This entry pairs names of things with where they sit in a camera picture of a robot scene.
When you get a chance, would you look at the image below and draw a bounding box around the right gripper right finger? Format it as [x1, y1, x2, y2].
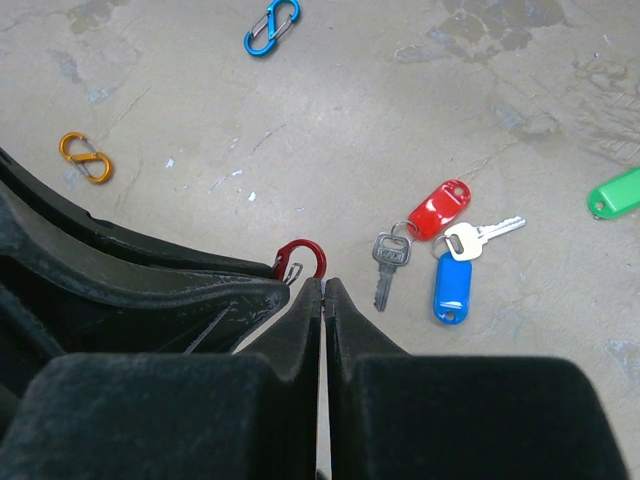
[325, 279, 628, 479]

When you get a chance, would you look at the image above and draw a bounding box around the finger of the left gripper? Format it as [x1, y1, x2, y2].
[1, 151, 272, 278]
[6, 194, 289, 355]

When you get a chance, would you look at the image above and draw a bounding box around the blue S carabiner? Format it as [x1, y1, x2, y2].
[244, 0, 301, 58]

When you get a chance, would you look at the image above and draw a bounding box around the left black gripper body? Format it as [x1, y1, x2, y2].
[0, 147, 66, 436]

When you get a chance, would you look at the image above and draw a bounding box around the green tag key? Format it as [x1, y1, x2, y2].
[587, 167, 640, 219]

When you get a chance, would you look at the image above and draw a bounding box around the red tag key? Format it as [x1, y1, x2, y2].
[372, 179, 471, 312]

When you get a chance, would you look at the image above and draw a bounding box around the red S carabiner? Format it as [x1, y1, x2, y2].
[271, 239, 327, 286]

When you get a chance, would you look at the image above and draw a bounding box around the blue tag key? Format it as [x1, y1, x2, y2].
[433, 216, 527, 326]

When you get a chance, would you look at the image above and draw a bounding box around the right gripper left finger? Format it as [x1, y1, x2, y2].
[1, 279, 322, 479]

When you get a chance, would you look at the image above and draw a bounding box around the orange S carabiner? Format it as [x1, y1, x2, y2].
[58, 131, 114, 185]

